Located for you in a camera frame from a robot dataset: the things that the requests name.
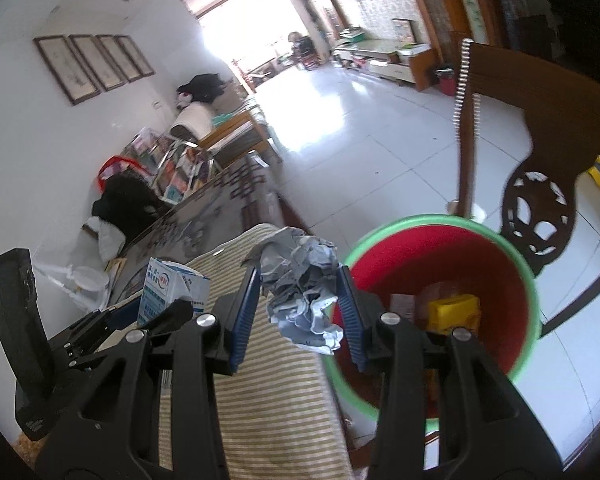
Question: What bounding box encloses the framed wall picture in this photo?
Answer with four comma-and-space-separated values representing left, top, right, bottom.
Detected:
115, 36, 155, 78
34, 36, 101, 106
69, 35, 127, 92
96, 35, 143, 83

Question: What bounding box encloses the white plastic bag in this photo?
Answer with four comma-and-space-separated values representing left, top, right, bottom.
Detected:
82, 217, 128, 261

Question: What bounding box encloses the red bucket with green rim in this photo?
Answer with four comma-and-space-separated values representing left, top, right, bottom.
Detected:
327, 214, 540, 433

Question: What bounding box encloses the small red waste bin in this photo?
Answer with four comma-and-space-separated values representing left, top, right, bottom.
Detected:
436, 66, 458, 96

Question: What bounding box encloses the magazine rack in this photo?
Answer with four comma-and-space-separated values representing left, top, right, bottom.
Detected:
122, 127, 218, 206

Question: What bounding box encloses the white sofa cushion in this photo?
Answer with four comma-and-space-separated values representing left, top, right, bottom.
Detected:
172, 102, 216, 141

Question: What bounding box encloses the yellow drink carton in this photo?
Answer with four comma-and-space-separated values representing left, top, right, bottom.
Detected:
426, 295, 482, 335

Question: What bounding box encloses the carved wooden chair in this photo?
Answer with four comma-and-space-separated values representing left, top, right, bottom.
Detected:
450, 39, 600, 336

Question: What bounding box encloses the red bag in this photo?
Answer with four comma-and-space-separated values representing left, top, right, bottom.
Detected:
97, 156, 148, 193

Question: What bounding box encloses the white desk lamp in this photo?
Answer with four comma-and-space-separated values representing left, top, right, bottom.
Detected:
35, 260, 111, 306

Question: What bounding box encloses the black bag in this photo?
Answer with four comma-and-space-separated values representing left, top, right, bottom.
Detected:
177, 74, 226, 103

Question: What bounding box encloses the grey floral tablecloth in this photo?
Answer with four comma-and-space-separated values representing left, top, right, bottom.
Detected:
115, 152, 283, 306

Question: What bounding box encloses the long television cabinet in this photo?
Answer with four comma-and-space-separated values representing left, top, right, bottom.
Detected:
332, 40, 433, 92

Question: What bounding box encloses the black jacket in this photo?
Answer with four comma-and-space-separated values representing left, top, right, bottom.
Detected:
92, 175, 173, 241

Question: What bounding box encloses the yellow striped cloth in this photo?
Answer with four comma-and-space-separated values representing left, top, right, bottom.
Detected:
157, 224, 356, 480

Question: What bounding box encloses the small framed picture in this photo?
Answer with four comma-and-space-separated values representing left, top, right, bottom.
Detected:
391, 18, 415, 43

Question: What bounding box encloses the silver foil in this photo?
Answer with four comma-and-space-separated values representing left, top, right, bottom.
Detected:
242, 226, 345, 357

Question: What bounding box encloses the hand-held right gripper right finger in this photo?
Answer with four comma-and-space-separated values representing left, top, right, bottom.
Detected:
337, 265, 563, 480

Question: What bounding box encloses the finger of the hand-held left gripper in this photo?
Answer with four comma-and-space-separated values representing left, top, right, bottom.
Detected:
145, 299, 195, 333
50, 302, 142, 348

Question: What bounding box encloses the wooden sofa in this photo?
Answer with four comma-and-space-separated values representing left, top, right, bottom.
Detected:
170, 102, 283, 168

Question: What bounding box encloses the blue white milk carton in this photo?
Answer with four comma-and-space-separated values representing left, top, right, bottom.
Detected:
137, 257, 212, 328

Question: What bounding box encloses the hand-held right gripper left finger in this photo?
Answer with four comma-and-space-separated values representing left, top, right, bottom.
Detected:
35, 266, 261, 480

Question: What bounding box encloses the distant wooden chair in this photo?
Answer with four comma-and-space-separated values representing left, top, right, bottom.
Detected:
292, 32, 321, 71

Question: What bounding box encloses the hanging scroll painting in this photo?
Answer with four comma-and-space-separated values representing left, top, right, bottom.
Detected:
459, 0, 488, 43

